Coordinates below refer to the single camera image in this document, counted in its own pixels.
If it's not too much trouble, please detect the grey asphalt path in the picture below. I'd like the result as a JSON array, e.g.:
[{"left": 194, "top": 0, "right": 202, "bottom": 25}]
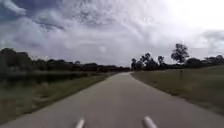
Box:
[{"left": 0, "top": 71, "right": 224, "bottom": 128}]

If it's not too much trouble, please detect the robot's own part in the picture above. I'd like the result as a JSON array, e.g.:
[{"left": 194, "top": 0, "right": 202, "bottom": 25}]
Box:
[
  {"left": 74, "top": 117, "right": 86, "bottom": 128},
  {"left": 142, "top": 115, "right": 158, "bottom": 128}
]

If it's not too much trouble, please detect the tall broad-crowned tree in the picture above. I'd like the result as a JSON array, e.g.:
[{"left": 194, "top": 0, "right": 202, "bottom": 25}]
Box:
[{"left": 170, "top": 43, "right": 190, "bottom": 66}]

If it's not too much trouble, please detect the dark pond water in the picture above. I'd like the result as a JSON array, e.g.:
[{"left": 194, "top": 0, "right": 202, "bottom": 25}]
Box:
[{"left": 0, "top": 71, "right": 108, "bottom": 85}]

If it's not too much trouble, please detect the grass verge beside water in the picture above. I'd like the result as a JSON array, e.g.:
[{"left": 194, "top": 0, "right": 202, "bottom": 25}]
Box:
[{"left": 0, "top": 73, "right": 117, "bottom": 126}]

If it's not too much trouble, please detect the wide grass field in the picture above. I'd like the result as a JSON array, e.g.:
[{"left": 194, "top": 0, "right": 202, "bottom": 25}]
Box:
[{"left": 130, "top": 64, "right": 224, "bottom": 116}]

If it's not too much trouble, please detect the row of trees behind field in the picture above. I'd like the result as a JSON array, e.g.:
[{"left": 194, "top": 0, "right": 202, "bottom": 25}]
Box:
[{"left": 130, "top": 52, "right": 224, "bottom": 71}]

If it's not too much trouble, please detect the dark wood behind pond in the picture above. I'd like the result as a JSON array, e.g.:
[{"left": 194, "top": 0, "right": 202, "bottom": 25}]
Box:
[{"left": 0, "top": 47, "right": 132, "bottom": 74}]

